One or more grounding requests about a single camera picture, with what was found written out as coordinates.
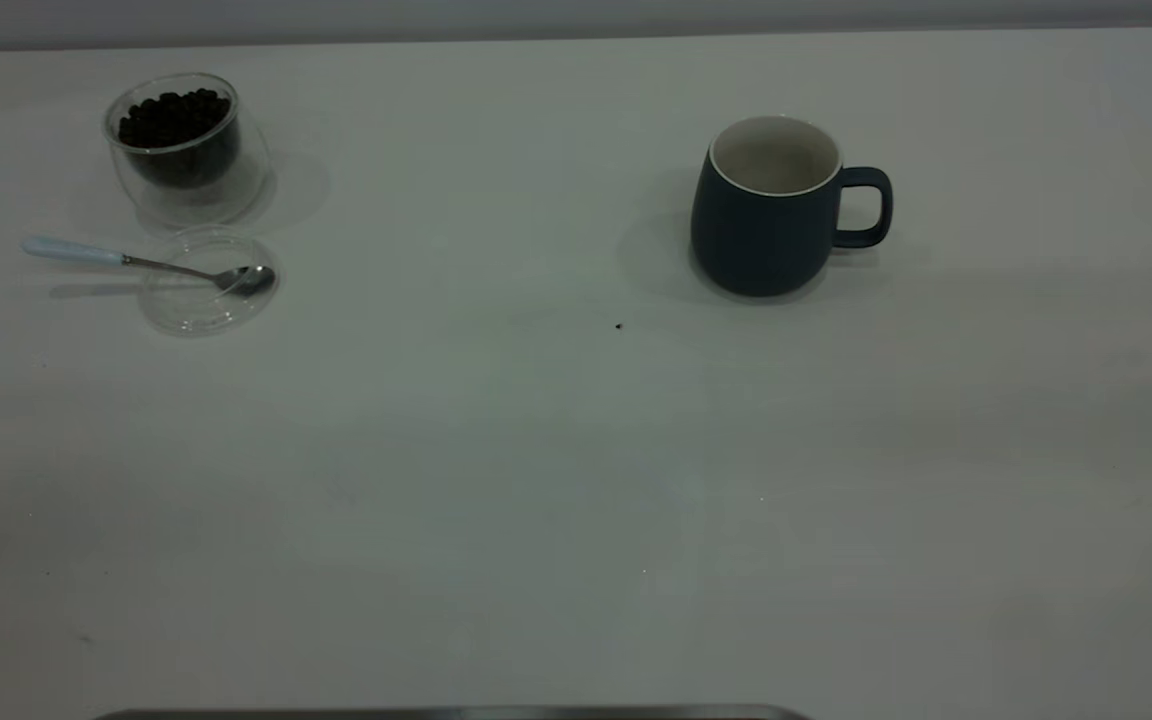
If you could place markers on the dark blue-grey ceramic mug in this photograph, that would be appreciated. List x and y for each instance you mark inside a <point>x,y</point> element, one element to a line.
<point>761,240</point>

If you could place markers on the clear round plastic lid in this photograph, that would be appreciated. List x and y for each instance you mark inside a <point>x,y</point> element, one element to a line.
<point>191,310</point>

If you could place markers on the double-walled clear glass cup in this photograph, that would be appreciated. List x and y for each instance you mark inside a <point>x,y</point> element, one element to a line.
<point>191,195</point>

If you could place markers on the coffee beans pile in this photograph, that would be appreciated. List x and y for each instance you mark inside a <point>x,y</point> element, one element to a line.
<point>174,120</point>

